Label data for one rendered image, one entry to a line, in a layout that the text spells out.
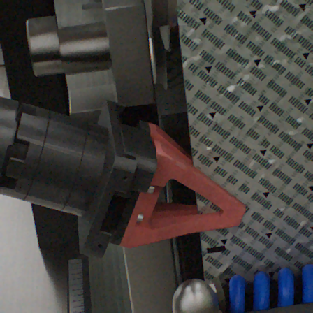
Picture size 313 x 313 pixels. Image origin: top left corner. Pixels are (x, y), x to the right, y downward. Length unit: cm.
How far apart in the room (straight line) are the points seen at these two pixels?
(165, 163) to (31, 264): 42
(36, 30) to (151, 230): 16
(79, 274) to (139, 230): 35
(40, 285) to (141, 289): 22
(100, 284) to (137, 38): 33
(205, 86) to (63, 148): 9
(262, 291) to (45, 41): 22
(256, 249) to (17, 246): 42
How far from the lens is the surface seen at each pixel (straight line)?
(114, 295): 86
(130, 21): 61
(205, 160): 56
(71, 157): 53
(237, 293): 58
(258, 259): 60
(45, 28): 62
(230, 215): 58
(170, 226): 56
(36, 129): 53
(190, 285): 52
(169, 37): 55
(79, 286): 88
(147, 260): 68
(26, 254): 96
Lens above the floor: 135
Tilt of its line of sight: 23 degrees down
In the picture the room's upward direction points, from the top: 7 degrees counter-clockwise
